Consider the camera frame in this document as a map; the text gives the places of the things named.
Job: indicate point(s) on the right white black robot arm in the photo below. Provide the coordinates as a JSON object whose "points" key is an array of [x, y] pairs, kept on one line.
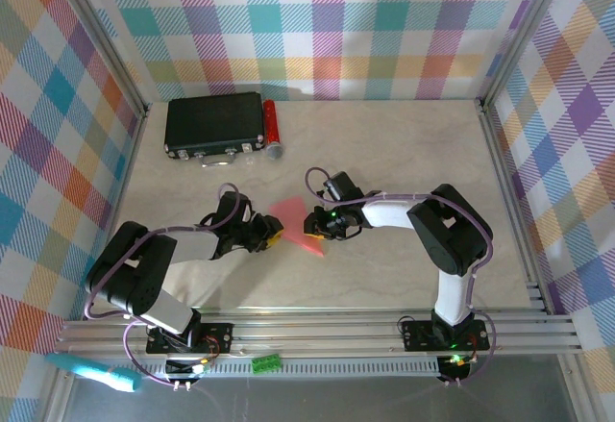
{"points": [[451, 297]]}

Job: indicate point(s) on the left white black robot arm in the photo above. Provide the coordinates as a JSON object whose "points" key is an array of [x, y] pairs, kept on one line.
{"points": [[194, 246]]}

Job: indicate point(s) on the red glitter tube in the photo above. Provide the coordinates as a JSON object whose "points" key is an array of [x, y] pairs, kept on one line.
{"points": [[271, 124]]}

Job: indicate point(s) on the black carrying case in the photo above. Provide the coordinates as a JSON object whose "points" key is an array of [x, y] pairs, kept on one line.
{"points": [[214, 121]]}

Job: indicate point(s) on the green terminal block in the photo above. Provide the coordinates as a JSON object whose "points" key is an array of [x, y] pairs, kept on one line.
{"points": [[265, 363]]}

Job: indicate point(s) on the black controller box with LED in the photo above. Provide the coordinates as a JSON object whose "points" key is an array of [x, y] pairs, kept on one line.
{"points": [[197, 368], [456, 362]]}

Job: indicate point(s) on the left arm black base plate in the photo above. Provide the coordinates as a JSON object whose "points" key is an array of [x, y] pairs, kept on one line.
{"points": [[222, 338]]}

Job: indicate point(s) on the aluminium cross rail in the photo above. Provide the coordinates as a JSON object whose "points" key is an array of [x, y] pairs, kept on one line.
{"points": [[312, 338]]}

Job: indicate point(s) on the aluminium side rail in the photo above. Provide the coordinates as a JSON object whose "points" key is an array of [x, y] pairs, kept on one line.
{"points": [[115, 215], [497, 153]]}

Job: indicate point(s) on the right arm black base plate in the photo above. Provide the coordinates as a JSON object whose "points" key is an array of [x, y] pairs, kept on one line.
{"points": [[417, 335]]}

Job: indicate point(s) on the aluminium frame post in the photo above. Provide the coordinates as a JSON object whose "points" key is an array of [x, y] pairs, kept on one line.
{"points": [[521, 32], [98, 32]]}

